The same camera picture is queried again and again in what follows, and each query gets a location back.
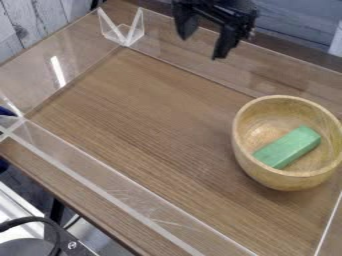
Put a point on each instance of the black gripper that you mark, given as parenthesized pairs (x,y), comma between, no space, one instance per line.
(236,15)

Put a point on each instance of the black table leg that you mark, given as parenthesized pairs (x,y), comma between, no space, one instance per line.
(56,211)

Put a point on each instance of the blue object at left edge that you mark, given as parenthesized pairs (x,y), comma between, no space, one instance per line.
(7,112)

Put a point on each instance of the clear acrylic barrier wall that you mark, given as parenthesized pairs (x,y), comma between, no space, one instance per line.
(123,131)

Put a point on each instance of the green rectangular block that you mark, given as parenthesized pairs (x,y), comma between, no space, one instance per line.
(289,148)

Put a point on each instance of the black metal base plate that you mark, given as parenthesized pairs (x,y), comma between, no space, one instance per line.
(56,244)

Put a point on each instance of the brown wooden bowl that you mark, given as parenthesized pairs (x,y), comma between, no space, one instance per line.
(264,120)

